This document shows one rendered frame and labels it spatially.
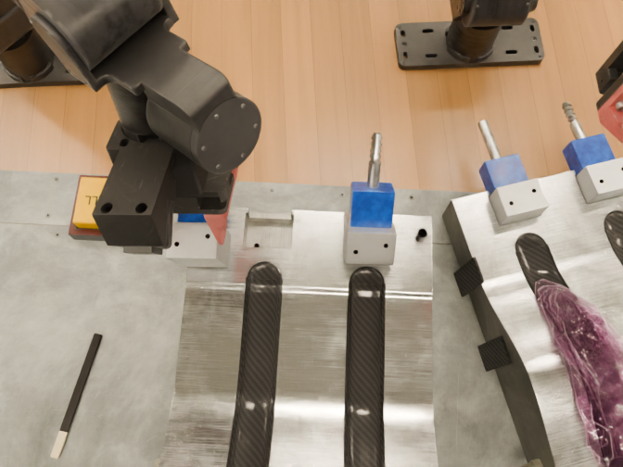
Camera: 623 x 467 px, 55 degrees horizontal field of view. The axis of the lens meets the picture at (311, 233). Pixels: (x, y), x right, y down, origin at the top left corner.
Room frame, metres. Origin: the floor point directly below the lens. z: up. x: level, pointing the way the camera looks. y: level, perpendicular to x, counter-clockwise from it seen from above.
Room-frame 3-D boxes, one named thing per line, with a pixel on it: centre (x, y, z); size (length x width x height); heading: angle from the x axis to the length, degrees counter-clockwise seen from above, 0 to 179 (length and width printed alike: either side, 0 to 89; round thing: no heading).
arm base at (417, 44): (0.51, -0.22, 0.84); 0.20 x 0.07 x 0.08; 93
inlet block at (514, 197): (0.30, -0.22, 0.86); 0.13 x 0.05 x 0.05; 14
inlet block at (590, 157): (0.32, -0.33, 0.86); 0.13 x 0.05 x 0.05; 14
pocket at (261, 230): (0.21, 0.05, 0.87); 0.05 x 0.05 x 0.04; 87
